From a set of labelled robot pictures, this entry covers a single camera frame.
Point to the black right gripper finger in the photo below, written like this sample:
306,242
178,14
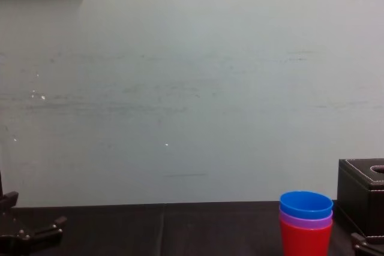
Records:
367,245

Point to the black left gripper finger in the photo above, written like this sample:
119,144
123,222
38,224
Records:
9,199
42,230

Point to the purple plastic cup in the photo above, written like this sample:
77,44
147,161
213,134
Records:
309,224

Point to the red plastic cup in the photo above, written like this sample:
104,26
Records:
304,241

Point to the blue plastic cup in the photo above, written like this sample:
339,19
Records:
303,206

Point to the black leather tissue box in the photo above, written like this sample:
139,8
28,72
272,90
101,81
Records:
357,196

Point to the black table cloth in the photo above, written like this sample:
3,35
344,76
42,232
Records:
168,232

